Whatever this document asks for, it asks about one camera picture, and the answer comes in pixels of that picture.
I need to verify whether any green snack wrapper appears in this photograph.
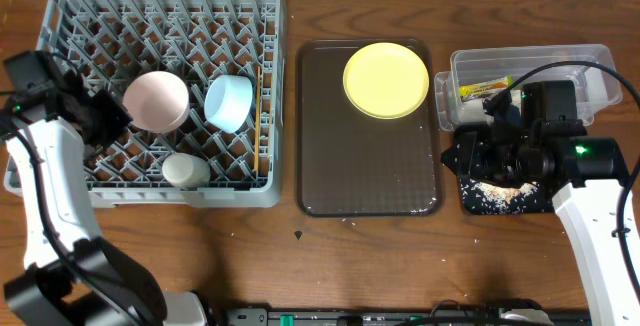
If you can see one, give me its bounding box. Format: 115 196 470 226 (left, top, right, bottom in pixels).
459 76 512 102

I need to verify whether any pink bowl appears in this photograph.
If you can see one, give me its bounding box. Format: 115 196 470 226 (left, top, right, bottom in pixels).
122 71 190 134

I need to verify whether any yellow round plate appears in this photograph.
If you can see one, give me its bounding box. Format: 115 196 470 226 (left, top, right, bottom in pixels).
342 42 430 120

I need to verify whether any small white cup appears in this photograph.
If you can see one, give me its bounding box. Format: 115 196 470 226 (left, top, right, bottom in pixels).
162 153 211 189

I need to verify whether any light blue bowl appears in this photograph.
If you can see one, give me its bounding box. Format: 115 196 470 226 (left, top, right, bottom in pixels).
204 75 253 133

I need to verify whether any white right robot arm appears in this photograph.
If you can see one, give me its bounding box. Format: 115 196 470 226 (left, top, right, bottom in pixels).
441 81 639 325

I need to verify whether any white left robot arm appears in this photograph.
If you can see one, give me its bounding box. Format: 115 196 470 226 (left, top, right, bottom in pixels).
1 51 215 326

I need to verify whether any black waste bin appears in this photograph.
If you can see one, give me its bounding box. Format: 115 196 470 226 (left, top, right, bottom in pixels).
452 122 569 216

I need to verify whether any rice pile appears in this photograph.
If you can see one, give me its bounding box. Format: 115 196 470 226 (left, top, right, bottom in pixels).
460 180 551 215

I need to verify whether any clear plastic bin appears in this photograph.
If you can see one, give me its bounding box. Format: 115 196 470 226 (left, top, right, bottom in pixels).
433 44 622 132

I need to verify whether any dark brown serving tray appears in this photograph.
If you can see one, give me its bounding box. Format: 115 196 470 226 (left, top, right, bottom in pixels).
295 39 444 218

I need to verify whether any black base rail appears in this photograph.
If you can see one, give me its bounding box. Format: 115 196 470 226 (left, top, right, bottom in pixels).
215 299 593 326

